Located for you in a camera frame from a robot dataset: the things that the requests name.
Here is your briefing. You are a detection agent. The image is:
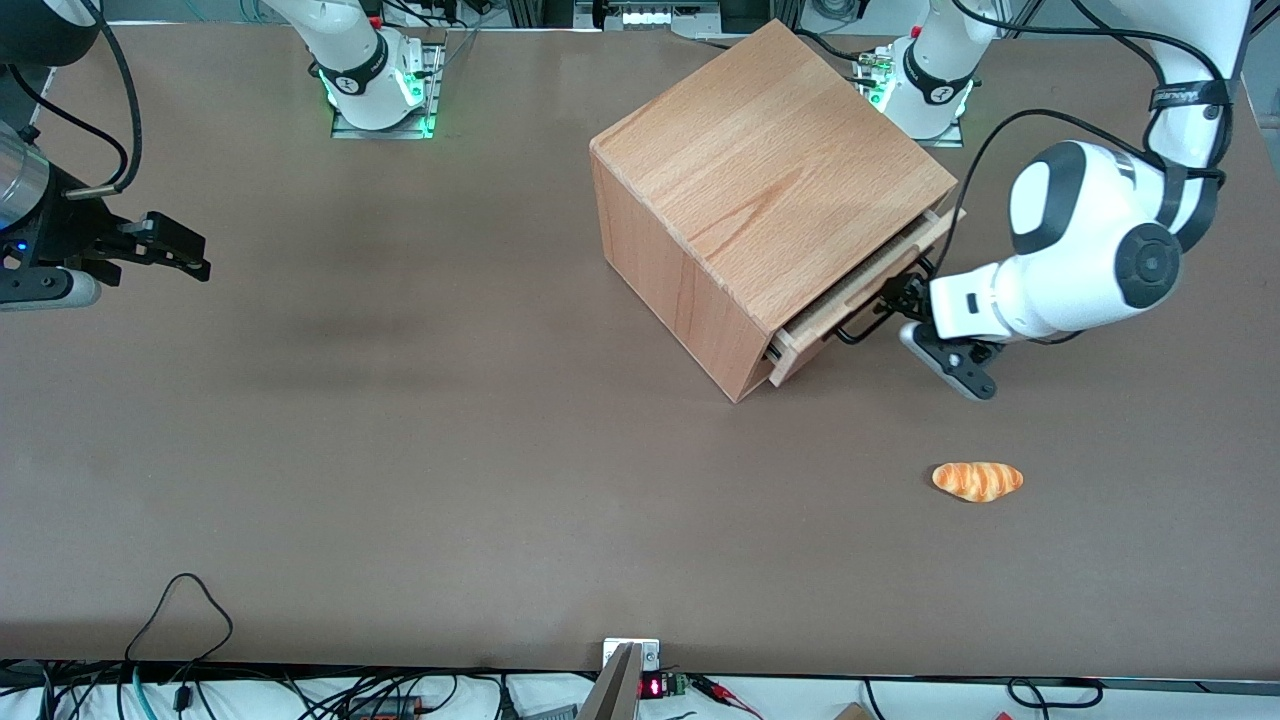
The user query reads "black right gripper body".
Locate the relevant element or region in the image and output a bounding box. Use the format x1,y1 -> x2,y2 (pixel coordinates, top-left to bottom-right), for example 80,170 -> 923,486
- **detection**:
0,164 -> 123,277

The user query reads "wooden drawer with black handle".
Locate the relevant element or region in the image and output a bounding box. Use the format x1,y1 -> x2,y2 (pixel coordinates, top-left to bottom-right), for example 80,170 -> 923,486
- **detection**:
766,205 -> 968,390

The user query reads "wooden drawer cabinet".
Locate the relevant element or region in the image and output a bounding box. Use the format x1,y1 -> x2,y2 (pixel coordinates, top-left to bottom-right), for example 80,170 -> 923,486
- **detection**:
590,18 -> 959,404

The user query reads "orange toy croissant bread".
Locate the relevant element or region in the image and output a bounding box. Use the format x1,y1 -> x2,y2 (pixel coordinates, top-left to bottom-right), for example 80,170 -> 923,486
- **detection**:
931,461 -> 1025,504

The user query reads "black device with lights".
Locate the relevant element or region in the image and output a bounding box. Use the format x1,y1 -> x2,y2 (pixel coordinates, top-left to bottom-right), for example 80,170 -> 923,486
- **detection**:
592,0 -> 723,32

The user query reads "orange black connector box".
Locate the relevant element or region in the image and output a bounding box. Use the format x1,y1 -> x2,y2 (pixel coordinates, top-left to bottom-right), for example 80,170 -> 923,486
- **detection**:
345,694 -> 419,719

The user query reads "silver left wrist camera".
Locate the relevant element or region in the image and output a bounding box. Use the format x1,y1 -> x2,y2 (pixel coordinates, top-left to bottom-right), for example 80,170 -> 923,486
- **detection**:
898,322 -> 999,402

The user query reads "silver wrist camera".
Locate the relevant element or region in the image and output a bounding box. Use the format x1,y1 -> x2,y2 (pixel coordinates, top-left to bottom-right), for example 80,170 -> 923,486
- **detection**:
0,268 -> 102,313
898,322 -> 999,402

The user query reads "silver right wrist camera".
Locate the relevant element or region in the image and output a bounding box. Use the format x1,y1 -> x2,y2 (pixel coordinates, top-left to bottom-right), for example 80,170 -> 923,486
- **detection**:
0,268 -> 102,313

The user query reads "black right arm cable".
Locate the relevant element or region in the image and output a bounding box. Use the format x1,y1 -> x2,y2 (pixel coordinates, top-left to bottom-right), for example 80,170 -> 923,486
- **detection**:
0,0 -> 143,196

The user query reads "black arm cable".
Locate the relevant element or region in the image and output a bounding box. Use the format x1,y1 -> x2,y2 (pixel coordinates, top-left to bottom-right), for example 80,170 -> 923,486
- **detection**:
0,0 -> 143,196
934,0 -> 1233,277

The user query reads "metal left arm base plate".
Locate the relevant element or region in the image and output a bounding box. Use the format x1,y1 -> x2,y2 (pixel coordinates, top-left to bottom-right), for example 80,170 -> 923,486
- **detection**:
853,45 -> 967,149

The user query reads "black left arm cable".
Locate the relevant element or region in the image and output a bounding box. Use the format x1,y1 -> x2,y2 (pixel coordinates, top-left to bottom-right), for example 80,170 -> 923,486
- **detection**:
934,0 -> 1233,277

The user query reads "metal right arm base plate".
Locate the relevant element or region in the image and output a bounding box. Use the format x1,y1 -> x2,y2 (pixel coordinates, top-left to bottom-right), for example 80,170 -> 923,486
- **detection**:
330,30 -> 447,140

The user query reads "black looped cable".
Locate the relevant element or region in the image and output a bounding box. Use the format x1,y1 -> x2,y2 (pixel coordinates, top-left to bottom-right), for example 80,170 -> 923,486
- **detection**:
124,572 -> 235,665

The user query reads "black coiled cable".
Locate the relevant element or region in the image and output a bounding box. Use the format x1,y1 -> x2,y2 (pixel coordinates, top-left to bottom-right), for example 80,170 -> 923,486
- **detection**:
1006,677 -> 1105,709

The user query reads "grey metal camera mount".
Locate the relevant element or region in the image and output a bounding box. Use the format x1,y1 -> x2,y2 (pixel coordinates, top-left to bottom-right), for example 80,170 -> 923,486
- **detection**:
575,638 -> 662,720

